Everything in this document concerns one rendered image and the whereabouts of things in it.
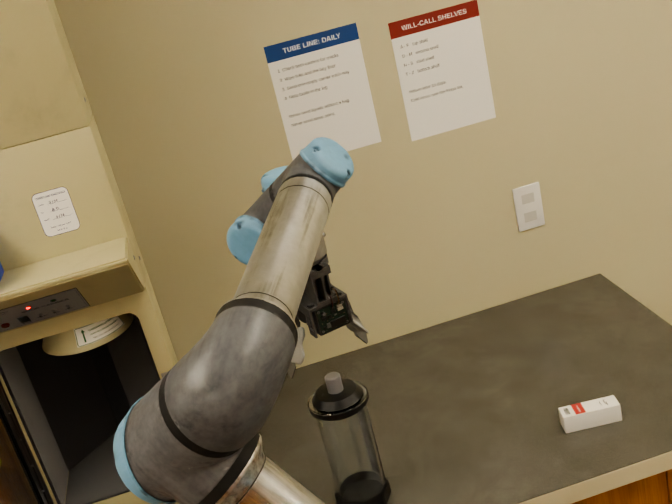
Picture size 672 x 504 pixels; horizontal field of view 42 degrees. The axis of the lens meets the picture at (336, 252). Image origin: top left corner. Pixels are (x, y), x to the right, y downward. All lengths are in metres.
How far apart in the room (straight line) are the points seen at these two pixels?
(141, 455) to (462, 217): 1.32
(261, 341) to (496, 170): 1.30
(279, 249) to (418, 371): 1.02
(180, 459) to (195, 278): 1.12
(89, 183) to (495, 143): 1.01
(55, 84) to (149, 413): 0.70
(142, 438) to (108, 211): 0.64
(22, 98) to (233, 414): 0.77
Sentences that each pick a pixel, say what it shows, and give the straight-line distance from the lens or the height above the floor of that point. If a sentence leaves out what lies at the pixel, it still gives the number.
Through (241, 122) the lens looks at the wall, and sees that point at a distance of 1.96.
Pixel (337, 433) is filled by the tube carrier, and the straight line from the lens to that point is 1.55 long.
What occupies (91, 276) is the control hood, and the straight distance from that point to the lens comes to 1.47.
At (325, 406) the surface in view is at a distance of 1.53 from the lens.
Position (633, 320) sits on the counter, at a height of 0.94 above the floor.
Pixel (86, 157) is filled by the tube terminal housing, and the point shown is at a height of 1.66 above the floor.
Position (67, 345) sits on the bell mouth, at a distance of 1.67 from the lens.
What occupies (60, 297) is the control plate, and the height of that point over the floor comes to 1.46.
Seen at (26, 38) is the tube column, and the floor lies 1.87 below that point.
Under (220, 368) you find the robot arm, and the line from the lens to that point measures 0.91.
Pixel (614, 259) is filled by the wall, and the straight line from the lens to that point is 2.36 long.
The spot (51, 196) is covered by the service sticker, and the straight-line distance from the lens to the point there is 1.55.
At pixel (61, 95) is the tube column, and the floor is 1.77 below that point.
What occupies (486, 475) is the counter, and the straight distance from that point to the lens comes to 1.68.
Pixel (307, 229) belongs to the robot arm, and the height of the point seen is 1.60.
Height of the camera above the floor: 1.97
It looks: 22 degrees down
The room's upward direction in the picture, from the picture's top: 14 degrees counter-clockwise
